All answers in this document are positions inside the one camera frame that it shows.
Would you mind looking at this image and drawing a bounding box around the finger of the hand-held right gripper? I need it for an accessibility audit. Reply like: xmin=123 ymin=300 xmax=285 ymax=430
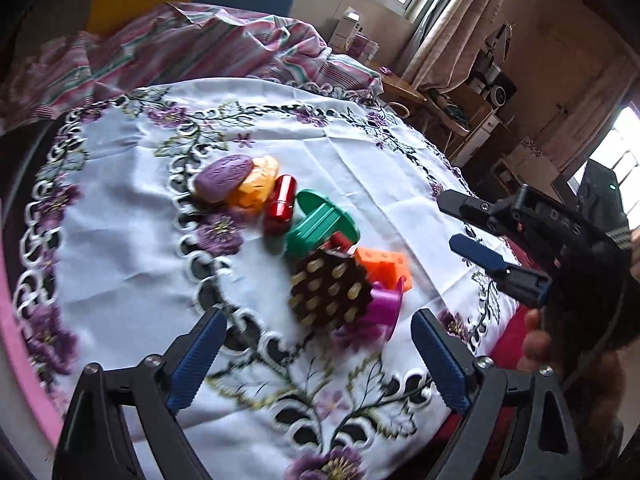
xmin=448 ymin=234 xmax=553 ymax=307
xmin=436 ymin=190 xmax=501 ymax=226

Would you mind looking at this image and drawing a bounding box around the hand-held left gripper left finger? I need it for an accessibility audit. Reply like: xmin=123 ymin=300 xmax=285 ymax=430
xmin=52 ymin=306 xmax=228 ymax=480

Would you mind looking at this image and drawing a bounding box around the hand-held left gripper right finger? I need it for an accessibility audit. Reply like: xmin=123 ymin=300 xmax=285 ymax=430
xmin=410 ymin=308 xmax=583 ymax=480

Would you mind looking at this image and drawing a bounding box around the magenta plastic spool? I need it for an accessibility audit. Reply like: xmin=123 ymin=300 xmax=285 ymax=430
xmin=357 ymin=280 xmax=407 ymax=342

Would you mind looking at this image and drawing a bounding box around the orange plastic block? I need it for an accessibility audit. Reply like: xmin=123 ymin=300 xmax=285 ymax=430
xmin=354 ymin=247 xmax=415 ymax=293

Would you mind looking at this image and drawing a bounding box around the dark red small piece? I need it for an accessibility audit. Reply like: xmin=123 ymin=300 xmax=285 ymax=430
xmin=322 ymin=232 xmax=357 ymax=260

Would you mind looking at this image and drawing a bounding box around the brown peg board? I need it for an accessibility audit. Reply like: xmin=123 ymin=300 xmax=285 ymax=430
xmin=287 ymin=249 xmax=375 ymax=332

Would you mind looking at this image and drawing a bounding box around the green plastic spool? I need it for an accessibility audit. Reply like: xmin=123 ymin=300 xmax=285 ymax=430
xmin=284 ymin=189 xmax=361 ymax=260

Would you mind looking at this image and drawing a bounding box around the red metallic cylinder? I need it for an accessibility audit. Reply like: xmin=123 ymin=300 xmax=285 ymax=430
xmin=262 ymin=174 xmax=298 ymax=236

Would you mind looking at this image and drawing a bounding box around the purple oval soap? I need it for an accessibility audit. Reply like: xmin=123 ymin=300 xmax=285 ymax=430
xmin=192 ymin=154 xmax=255 ymax=204

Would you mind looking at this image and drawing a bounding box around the yellow-orange plastic piece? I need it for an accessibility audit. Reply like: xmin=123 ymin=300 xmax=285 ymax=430
xmin=229 ymin=155 xmax=280 ymax=210

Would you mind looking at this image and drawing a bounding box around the person's right forearm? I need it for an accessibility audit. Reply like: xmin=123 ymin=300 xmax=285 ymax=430
xmin=550 ymin=345 xmax=640 ymax=480

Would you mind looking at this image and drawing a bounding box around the person's right hand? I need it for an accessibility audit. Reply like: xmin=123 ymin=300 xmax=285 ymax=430
xmin=520 ymin=307 xmax=556 ymax=373

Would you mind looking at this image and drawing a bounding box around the wooden chair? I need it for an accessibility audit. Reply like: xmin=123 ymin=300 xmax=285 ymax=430
xmin=425 ymin=84 xmax=497 ymax=161

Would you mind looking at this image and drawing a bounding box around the side window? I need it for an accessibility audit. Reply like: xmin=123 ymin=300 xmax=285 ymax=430
xmin=570 ymin=105 xmax=640 ymax=196

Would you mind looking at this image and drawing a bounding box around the white embroidered floral tablecloth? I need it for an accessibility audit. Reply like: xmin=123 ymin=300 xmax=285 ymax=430
xmin=12 ymin=77 xmax=526 ymax=480

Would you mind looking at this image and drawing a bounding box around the black speaker set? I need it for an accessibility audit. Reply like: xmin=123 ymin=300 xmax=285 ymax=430
xmin=467 ymin=52 xmax=519 ymax=113

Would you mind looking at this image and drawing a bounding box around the wooden desk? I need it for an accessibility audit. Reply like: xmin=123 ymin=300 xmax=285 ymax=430
xmin=370 ymin=64 xmax=427 ymax=107

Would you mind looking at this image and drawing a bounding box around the pink patterned curtain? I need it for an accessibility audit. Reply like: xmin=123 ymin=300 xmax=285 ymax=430
xmin=400 ymin=0 xmax=516 ymax=97

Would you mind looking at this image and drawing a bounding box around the purple printed carton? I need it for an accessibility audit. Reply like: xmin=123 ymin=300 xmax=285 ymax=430
xmin=352 ymin=32 xmax=381 ymax=62

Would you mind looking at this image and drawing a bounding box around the white carton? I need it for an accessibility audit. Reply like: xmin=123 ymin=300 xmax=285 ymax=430
xmin=330 ymin=6 xmax=364 ymax=51

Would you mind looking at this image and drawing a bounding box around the pink striped blanket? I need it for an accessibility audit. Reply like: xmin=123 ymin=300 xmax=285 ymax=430
xmin=0 ymin=2 xmax=386 ymax=133

